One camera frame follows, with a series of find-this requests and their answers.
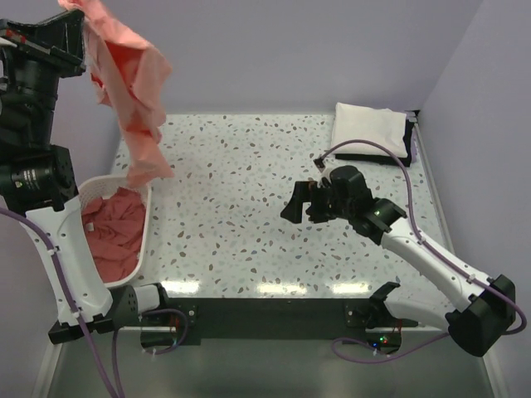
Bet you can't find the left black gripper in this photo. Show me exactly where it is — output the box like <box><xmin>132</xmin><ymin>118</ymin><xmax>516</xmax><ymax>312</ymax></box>
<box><xmin>0</xmin><ymin>7</ymin><xmax>86</xmax><ymax>143</ymax></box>

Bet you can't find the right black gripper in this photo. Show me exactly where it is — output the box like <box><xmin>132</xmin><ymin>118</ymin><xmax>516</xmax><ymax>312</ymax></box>
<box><xmin>280</xmin><ymin>181</ymin><xmax>353</xmax><ymax>224</ymax></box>

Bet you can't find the salmon pink t-shirt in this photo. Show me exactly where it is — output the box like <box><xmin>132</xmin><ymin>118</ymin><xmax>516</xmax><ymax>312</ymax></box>
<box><xmin>58</xmin><ymin>1</ymin><xmax>173</xmax><ymax>187</ymax></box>

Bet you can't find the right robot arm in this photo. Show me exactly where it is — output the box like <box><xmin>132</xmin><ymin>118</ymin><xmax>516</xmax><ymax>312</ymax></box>
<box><xmin>280</xmin><ymin>166</ymin><xmax>516</xmax><ymax>357</ymax></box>

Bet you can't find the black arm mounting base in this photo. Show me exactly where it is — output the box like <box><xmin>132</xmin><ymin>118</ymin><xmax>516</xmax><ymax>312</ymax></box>
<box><xmin>48</xmin><ymin>296</ymin><xmax>420</xmax><ymax>347</ymax></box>

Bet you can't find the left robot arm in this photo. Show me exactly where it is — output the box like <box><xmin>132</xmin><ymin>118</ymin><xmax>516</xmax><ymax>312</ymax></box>
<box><xmin>1</xmin><ymin>10</ymin><xmax>172</xmax><ymax>344</ymax></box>

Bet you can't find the folded black t-shirt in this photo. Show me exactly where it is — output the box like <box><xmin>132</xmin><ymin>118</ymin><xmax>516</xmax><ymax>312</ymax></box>
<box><xmin>334</xmin><ymin>119</ymin><xmax>417</xmax><ymax>167</ymax></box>

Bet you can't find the folded white t-shirt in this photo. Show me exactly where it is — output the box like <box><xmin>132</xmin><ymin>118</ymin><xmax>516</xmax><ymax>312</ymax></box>
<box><xmin>330</xmin><ymin>103</ymin><xmax>408</xmax><ymax>158</ymax></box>

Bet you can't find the white plastic laundry basket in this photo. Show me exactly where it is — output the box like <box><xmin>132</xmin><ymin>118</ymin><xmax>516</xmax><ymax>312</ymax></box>
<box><xmin>79</xmin><ymin>175</ymin><xmax>151</xmax><ymax>289</ymax></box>

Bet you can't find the dark pink crumpled t-shirt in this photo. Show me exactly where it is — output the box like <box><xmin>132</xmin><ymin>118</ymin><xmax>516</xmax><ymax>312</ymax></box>
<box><xmin>82</xmin><ymin>187</ymin><xmax>146</xmax><ymax>283</ymax></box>

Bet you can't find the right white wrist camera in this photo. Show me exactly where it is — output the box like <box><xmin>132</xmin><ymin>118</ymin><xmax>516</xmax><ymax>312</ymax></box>
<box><xmin>314</xmin><ymin>157</ymin><xmax>335</xmax><ymax>186</ymax></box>

